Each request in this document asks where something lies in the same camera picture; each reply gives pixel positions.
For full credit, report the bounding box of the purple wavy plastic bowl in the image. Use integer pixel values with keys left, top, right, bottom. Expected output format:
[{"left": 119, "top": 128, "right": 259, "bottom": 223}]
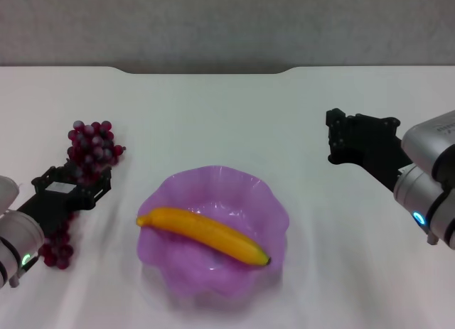
[{"left": 136, "top": 165, "right": 291, "bottom": 305}]

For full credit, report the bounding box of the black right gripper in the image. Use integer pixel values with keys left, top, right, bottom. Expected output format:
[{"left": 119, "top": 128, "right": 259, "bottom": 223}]
[{"left": 325, "top": 108, "right": 414, "bottom": 193}]

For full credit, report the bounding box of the yellow banana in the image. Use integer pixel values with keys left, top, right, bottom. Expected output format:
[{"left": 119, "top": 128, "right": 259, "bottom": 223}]
[{"left": 135, "top": 206, "right": 272, "bottom": 268}]

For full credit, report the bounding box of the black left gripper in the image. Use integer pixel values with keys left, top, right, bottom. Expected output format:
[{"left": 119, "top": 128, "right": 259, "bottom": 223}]
[{"left": 15, "top": 164, "right": 113, "bottom": 238}]

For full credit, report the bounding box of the dark red grape bunch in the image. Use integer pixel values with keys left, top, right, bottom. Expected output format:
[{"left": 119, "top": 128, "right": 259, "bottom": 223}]
[{"left": 38, "top": 119, "right": 127, "bottom": 271}]

